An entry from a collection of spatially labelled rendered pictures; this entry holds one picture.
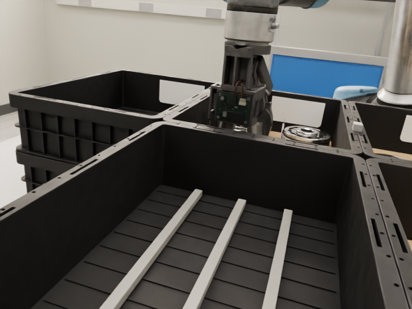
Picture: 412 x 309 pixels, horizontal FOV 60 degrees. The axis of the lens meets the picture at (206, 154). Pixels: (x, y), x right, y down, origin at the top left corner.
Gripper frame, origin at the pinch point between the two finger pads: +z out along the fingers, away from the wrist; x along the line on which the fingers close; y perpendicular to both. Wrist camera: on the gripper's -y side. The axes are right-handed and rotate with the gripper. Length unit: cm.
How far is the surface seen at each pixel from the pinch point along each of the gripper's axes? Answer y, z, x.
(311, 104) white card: -30.1, -5.8, 7.5
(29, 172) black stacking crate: 12.1, 7.4, -37.6
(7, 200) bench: 12.8, 15.0, -44.0
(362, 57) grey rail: -202, -6, 16
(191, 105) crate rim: -1.5, -7.8, -10.5
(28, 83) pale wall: -218, 58, -306
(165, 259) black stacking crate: 27.5, 2.3, 1.1
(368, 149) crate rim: 3.8, -7.7, 19.9
